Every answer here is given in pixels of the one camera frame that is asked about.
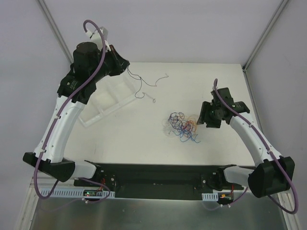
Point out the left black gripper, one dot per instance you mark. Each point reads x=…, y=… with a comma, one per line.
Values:
x=115, y=62

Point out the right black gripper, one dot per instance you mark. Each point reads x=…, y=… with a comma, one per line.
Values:
x=206, y=115

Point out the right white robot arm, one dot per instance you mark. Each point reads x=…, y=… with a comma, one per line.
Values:
x=272, y=174

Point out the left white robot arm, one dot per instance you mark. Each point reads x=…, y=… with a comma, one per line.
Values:
x=89, y=67

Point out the white foam compartment tray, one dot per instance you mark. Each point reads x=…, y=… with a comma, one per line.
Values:
x=112, y=93

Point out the right white cable duct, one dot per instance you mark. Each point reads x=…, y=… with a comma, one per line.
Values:
x=210, y=197

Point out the left aluminium frame post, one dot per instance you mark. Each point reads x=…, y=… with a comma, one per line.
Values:
x=54, y=28

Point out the aluminium frame post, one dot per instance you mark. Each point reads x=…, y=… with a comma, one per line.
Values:
x=54, y=28
x=266, y=32

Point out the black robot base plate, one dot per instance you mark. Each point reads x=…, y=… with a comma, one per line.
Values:
x=152, y=181

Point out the right aluminium frame post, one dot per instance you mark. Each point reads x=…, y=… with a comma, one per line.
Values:
x=266, y=32

